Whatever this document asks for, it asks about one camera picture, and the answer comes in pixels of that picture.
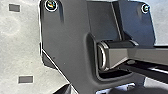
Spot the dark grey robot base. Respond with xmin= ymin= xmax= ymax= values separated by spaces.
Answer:
xmin=38 ymin=0 xmax=158 ymax=94

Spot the grey robot torso link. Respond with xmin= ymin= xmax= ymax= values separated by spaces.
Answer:
xmin=97 ymin=38 xmax=168 ymax=73

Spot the green ringed base bolt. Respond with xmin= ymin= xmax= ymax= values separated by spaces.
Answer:
xmin=44 ymin=0 xmax=58 ymax=11
xmin=140 ymin=3 xmax=151 ymax=14

